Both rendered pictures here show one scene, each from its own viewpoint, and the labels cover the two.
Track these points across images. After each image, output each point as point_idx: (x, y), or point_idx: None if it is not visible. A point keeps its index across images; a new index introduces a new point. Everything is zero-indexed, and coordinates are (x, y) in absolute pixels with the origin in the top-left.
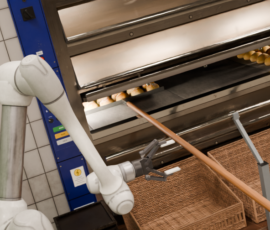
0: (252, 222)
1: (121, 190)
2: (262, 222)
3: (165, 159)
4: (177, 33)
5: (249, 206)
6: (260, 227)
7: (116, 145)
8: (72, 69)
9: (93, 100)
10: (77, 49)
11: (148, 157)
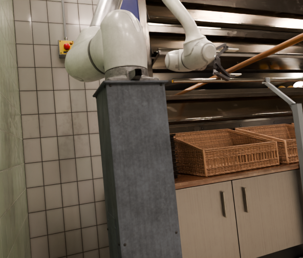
0: (283, 164)
1: (205, 39)
2: (292, 163)
3: (204, 126)
4: (219, 42)
5: (279, 151)
6: (292, 164)
7: (170, 106)
8: (149, 40)
9: (163, 54)
10: (154, 28)
11: (218, 54)
